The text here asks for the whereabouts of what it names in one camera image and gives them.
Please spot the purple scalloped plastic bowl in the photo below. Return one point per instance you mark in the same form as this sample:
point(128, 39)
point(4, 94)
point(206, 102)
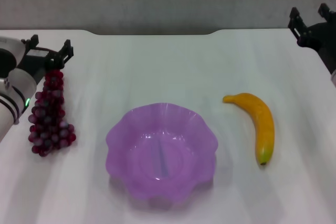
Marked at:
point(161, 153)

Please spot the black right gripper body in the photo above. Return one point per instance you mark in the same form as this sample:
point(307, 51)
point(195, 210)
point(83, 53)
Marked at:
point(323, 40)

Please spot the red grape bunch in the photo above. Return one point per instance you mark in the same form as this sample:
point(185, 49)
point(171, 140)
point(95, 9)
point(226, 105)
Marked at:
point(51, 113)

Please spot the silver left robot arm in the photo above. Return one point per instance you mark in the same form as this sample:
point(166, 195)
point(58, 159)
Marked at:
point(18, 85)

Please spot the yellow banana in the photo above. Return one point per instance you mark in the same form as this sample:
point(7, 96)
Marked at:
point(263, 127)

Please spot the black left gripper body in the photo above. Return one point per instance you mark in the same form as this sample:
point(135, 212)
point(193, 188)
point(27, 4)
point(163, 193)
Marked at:
point(34, 61)

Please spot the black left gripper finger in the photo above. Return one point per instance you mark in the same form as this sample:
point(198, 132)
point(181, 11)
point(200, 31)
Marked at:
point(32, 41)
point(67, 49)

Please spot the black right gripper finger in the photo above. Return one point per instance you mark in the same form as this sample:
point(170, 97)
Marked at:
point(326, 12)
point(296, 24)

